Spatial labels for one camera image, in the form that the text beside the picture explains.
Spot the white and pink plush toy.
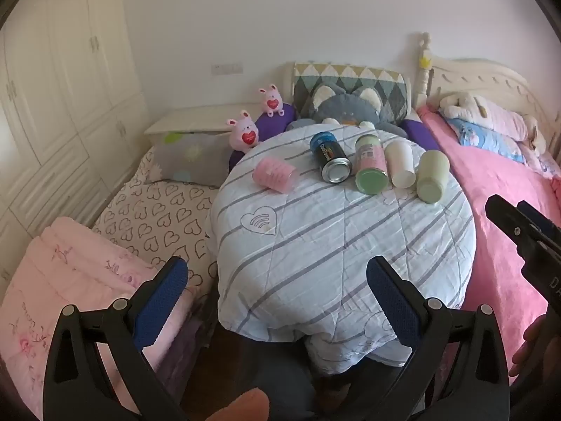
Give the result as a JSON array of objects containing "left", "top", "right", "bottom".
[{"left": 439, "top": 92, "right": 547, "bottom": 152}]

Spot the grey dotted pillow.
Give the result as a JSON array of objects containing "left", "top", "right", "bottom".
[{"left": 151, "top": 131, "right": 233, "bottom": 187}]

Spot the blue metal can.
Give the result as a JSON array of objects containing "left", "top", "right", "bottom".
[{"left": 309, "top": 131, "right": 353, "bottom": 184}]

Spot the white cup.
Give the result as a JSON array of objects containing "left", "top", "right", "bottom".
[{"left": 384, "top": 140, "right": 417, "bottom": 189}]

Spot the orange soft object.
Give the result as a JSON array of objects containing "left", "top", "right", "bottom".
[{"left": 205, "top": 387, "right": 271, "bottom": 421}]

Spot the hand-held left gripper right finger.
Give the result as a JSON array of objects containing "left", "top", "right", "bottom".
[{"left": 365, "top": 255, "right": 512, "bottom": 421}]

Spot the pink bunny plush toy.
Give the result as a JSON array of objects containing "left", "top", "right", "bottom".
[
  {"left": 257, "top": 83, "right": 286, "bottom": 118},
  {"left": 226, "top": 109, "right": 259, "bottom": 154}
]

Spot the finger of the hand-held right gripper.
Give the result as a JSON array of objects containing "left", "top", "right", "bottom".
[
  {"left": 485, "top": 194, "right": 541, "bottom": 273},
  {"left": 517, "top": 200, "right": 561, "bottom": 250}
]

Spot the white bedside cabinet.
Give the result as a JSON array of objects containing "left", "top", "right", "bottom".
[{"left": 144, "top": 104, "right": 265, "bottom": 146}]

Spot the person's right hand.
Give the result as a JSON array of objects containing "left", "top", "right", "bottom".
[{"left": 509, "top": 313, "right": 548, "bottom": 378}]

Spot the diamond patterned cushion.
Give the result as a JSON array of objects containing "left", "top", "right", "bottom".
[{"left": 292, "top": 62, "right": 411, "bottom": 120}]

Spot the folded pink quilt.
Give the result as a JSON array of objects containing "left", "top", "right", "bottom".
[{"left": 0, "top": 216, "right": 199, "bottom": 409}]

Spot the purple bolster pillow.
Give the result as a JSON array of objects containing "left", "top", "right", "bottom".
[{"left": 228, "top": 102, "right": 299, "bottom": 173}]

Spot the pale green cup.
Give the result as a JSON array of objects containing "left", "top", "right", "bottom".
[{"left": 416, "top": 149, "right": 451, "bottom": 205}]

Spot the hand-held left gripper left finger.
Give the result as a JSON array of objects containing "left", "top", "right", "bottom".
[{"left": 42, "top": 255, "right": 189, "bottom": 421}]

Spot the pink cup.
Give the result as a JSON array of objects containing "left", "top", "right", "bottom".
[{"left": 252, "top": 157, "right": 300, "bottom": 194}]

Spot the dark grey cloth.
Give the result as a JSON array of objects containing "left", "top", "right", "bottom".
[{"left": 234, "top": 338, "right": 317, "bottom": 421}]

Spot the heart print bed sheet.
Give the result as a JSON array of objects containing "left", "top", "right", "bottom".
[{"left": 91, "top": 146, "right": 221, "bottom": 303}]

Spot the white wardrobe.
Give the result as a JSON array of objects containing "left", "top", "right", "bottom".
[{"left": 0, "top": 0, "right": 150, "bottom": 283}]

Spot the green and pink can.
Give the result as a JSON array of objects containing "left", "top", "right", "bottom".
[{"left": 354, "top": 134, "right": 389, "bottom": 195}]

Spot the striped white quilt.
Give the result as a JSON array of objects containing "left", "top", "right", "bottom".
[{"left": 205, "top": 124, "right": 478, "bottom": 376}]

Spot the grey cat plush pillow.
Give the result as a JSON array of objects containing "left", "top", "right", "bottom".
[{"left": 286, "top": 82, "right": 408, "bottom": 138}]

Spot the blue cartoon pillow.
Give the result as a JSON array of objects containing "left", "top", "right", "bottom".
[{"left": 446, "top": 118, "right": 527, "bottom": 164}]

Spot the cream wooden bed headboard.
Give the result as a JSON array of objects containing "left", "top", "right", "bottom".
[{"left": 414, "top": 32, "right": 554, "bottom": 112}]

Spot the pink fleece blanket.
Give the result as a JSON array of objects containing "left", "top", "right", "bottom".
[{"left": 415, "top": 105, "right": 561, "bottom": 362}]

